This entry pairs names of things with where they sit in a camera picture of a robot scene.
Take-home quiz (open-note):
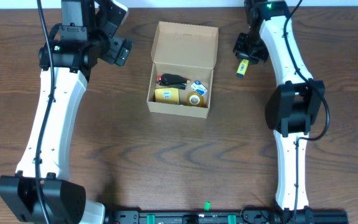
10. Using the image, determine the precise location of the cardboard box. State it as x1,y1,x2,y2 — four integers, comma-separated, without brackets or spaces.
146,21,219,118

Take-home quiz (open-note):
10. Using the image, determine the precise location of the yellow tape roll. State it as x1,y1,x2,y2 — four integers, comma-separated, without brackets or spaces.
186,91,204,107

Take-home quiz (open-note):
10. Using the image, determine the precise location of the black mounting rail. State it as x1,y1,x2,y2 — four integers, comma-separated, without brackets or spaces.
102,205,349,224

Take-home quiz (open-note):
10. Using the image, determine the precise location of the small green clip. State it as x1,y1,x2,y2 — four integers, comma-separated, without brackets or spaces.
204,202,211,212

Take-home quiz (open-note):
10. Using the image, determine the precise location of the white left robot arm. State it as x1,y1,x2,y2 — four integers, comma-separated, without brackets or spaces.
0,0,133,223

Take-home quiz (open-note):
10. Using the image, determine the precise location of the red black stapler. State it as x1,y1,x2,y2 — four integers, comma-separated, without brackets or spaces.
157,73,191,90

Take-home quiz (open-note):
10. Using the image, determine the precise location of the yellow sticky note pad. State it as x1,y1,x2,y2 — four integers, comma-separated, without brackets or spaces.
154,88,180,105

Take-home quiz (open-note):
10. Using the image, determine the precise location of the yellow highlighter with blue cap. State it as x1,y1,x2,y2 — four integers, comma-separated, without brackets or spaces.
236,59,249,78

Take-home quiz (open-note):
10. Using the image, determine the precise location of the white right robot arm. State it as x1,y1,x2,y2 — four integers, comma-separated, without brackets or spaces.
233,0,329,216

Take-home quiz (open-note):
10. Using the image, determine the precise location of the small white blue eraser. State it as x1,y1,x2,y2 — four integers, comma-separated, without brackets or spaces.
191,80,208,96

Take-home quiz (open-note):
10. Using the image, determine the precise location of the black teardrop tape dispenser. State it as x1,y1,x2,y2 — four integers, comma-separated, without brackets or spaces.
159,73,188,85

